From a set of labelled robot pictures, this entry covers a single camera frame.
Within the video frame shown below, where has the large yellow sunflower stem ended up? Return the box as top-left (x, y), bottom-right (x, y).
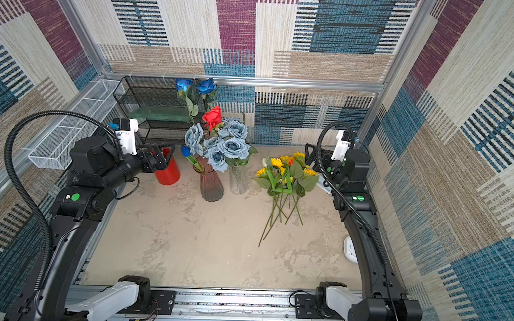
top-left (257, 155), bottom-right (292, 247)

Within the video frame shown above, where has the blue rose pair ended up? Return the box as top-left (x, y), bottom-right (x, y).
top-left (176, 78), bottom-right (218, 124)

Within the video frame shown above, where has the red rose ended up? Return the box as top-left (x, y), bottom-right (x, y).
top-left (202, 107), bottom-right (223, 131)

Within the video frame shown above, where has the clear glass vase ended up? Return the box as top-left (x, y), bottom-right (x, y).
top-left (228, 159), bottom-right (248, 195)

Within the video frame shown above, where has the blue tulip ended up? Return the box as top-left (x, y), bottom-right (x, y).
top-left (181, 145), bottom-right (204, 173)

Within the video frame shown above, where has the black mesh shelf rack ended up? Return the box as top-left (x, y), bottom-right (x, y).
top-left (113, 76), bottom-right (192, 145)

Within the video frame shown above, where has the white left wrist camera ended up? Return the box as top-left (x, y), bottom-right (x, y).
top-left (109, 117), bottom-right (139, 155)

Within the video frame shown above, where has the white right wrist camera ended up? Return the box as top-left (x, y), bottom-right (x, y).
top-left (331, 130), bottom-right (358, 162)

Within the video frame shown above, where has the dark ribbed glass vase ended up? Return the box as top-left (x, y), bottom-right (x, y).
top-left (193, 156), bottom-right (224, 202)

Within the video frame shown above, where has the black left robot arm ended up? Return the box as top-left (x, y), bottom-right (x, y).
top-left (4, 110), bottom-right (171, 321)

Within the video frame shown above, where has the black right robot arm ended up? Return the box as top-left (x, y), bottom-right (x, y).
top-left (313, 121), bottom-right (423, 321)

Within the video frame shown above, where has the white round puck device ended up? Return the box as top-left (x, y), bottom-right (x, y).
top-left (343, 236), bottom-right (358, 264)

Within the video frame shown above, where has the white wire mesh tray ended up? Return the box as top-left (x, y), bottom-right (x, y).
top-left (28, 79), bottom-right (118, 170)

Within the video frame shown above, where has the yellow sunflower bouquet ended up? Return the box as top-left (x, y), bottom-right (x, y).
top-left (287, 152), bottom-right (315, 224)

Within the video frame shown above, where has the grey blue rose bouquet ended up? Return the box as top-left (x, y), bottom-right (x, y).
top-left (183, 118), bottom-right (258, 172)

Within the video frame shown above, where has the tall yellow sunflower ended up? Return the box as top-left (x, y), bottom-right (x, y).
top-left (260, 172), bottom-right (287, 243)

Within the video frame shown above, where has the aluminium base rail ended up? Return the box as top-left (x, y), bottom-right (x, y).
top-left (59, 274), bottom-right (413, 321)

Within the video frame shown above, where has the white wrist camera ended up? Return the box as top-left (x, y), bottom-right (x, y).
top-left (331, 130), bottom-right (358, 162)
top-left (109, 117), bottom-right (139, 155)

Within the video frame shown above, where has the red pen cup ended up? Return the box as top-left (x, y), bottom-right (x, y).
top-left (155, 156), bottom-right (181, 186)

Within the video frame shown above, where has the small yellow sunflower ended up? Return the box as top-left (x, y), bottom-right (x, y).
top-left (269, 158), bottom-right (285, 227)

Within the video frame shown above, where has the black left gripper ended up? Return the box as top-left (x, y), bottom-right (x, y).
top-left (99, 137), bottom-right (176, 196)

